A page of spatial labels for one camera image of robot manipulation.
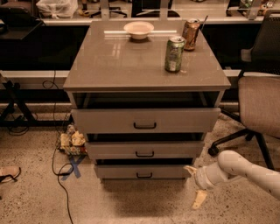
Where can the blue tape cross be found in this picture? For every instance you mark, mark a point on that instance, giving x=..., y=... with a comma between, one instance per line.
x=74, y=162

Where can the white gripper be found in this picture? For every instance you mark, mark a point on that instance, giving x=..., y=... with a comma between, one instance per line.
x=200, y=178

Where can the green soda can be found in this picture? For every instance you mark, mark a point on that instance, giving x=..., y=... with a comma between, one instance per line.
x=174, y=53

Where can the black table leg frame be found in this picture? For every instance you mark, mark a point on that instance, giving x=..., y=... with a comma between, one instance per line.
x=17, y=114

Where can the grey drawer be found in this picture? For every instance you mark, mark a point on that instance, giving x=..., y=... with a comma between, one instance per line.
x=147, y=120
x=141, y=172
x=141, y=150

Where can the orange soda can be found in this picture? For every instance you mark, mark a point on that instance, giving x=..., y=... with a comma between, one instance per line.
x=190, y=33

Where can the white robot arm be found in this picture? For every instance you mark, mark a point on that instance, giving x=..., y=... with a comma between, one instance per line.
x=229, y=167

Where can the grey office chair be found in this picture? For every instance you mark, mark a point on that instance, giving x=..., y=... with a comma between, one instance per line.
x=259, y=89

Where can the white bowl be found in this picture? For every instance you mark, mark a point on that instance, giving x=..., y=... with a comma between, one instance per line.
x=138, y=29

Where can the grey bottom drawer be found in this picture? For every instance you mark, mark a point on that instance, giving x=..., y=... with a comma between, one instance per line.
x=141, y=172

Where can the crumpled snack bags pile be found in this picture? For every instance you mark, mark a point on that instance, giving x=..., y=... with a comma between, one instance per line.
x=72, y=142

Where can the tan shoe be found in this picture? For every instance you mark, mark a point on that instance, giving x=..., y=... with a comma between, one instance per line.
x=9, y=173

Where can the grey middle drawer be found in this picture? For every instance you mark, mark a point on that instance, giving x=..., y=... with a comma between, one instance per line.
x=141, y=150

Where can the white plastic bag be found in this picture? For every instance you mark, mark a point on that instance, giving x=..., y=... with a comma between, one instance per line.
x=57, y=8

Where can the grey drawer cabinet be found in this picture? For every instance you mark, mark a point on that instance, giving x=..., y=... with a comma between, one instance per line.
x=113, y=71

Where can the grey top drawer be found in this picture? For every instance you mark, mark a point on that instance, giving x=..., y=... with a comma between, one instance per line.
x=147, y=120

